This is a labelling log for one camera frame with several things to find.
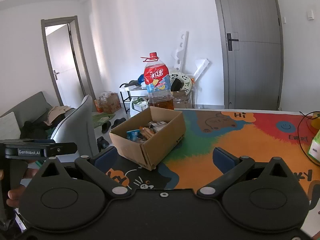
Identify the large iced tea bottle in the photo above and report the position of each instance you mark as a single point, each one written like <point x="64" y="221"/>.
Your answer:
<point x="158" y="80"/>

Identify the black shoe rack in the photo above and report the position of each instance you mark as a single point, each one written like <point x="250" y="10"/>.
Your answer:
<point x="125" y="97"/>

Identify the orange carton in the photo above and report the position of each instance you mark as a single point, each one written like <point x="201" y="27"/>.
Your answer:
<point x="98" y="105"/>

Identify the person's left hand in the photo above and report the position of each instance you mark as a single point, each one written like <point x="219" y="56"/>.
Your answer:
<point x="15" y="196"/>

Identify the grey sofa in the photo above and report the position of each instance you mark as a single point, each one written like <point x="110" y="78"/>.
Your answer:
<point x="27" y="107"/>

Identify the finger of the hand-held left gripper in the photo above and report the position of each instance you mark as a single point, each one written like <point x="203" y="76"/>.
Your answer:
<point x="61" y="148"/>

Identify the white cushion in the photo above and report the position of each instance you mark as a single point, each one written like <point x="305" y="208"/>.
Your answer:
<point x="9" y="127"/>

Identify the colourful cat print table mat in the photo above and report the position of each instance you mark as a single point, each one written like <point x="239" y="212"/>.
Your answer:
<point x="225" y="135"/>

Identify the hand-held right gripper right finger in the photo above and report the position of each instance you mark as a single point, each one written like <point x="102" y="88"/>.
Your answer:
<point x="223" y="160"/>

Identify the green floor mat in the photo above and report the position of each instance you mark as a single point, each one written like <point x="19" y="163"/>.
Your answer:
<point x="103" y="118"/>

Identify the brown printed cardboard box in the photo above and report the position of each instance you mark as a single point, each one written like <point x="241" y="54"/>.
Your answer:
<point x="182" y="100"/>

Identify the open grey room door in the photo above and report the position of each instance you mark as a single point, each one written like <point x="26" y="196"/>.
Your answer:
<point x="63" y="62"/>

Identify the beige clothes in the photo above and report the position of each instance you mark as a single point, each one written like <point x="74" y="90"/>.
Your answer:
<point x="58" y="113"/>

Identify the sandwich biscuit packet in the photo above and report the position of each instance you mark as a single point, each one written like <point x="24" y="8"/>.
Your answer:
<point x="147" y="133"/>

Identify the grey chair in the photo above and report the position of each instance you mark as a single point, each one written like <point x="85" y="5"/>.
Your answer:
<point x="75" y="130"/>

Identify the green white tissue box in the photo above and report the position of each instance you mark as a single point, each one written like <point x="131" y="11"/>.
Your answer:
<point x="315" y="146"/>

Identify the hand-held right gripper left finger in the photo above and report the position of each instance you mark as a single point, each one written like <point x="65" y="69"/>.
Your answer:
<point x="105" y="158"/>

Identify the black shoe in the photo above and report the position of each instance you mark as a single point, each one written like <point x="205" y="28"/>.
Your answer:
<point x="102" y="142"/>

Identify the cardboard box of drinks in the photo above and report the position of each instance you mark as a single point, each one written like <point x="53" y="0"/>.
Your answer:
<point x="111" y="103"/>

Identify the white foam board with holes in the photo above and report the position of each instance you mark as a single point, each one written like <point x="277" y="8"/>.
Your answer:
<point x="180" y="50"/>

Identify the blue snack packet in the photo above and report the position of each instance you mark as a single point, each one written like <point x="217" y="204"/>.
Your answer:
<point x="133" y="135"/>

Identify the dark clothes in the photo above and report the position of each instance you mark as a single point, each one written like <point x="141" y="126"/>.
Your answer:
<point x="36" y="130"/>

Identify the black slipper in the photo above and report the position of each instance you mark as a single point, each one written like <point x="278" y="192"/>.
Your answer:
<point x="106" y="127"/>
<point x="118" y="123"/>

